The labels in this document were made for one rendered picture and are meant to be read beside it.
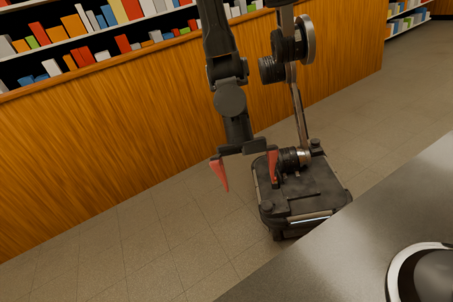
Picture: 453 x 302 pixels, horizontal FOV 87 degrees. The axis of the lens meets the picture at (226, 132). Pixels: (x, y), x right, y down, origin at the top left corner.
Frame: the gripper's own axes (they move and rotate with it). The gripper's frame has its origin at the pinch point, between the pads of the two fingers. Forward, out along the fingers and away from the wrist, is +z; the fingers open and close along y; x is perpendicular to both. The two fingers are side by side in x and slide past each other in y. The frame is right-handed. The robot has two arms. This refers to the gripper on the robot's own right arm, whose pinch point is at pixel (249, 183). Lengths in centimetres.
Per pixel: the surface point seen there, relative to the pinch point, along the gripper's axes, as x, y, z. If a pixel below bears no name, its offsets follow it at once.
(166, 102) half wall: 142, -58, -41
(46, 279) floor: 99, -153, 66
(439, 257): -29.6, 15.1, 1.1
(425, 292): -31.5, 12.4, 2.2
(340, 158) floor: 151, 73, 33
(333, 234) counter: -1.8, 14.5, 12.9
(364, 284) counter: -10.0, 15.7, 17.6
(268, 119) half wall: 208, 28, -9
